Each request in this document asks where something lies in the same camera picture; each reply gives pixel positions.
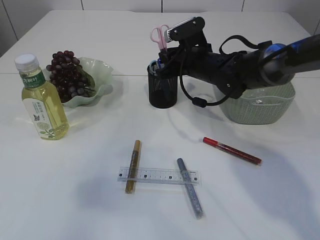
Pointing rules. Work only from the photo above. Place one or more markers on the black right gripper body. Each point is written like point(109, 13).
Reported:
point(200, 64)

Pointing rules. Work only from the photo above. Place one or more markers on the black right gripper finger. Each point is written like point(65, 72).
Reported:
point(165, 57)

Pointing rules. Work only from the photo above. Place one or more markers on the blue safety scissors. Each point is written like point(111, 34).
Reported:
point(154, 66)

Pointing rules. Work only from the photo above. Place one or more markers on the pink purple safety scissors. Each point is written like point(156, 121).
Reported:
point(157, 36)

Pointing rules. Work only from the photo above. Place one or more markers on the clear plastic sheet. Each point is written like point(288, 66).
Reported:
point(259, 101)

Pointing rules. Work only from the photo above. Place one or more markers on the red marker pen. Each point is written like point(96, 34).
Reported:
point(233, 151)

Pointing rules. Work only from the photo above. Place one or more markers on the purple artificial grape bunch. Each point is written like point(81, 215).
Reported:
point(67, 75)

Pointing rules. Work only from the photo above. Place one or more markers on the clear plastic ruler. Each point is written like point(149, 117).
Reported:
point(158, 176)

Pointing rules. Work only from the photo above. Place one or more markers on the yellow tea drink bottle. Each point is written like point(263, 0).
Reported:
point(41, 99)

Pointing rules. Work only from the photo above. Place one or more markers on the silver glitter pen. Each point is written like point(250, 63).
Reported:
point(192, 195)

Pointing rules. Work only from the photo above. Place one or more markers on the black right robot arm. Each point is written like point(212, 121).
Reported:
point(268, 65)

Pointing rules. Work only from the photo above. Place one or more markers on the black mesh pen holder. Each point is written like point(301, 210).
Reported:
point(162, 93)

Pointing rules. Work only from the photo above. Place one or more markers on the green wavy glass plate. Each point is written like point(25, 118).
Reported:
point(102, 76)

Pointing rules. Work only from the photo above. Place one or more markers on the green plastic woven basket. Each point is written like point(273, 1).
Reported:
point(241, 110)

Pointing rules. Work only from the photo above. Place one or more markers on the gold glitter pen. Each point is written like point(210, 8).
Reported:
point(134, 164)

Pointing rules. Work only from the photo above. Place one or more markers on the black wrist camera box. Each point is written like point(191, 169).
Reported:
point(189, 31)

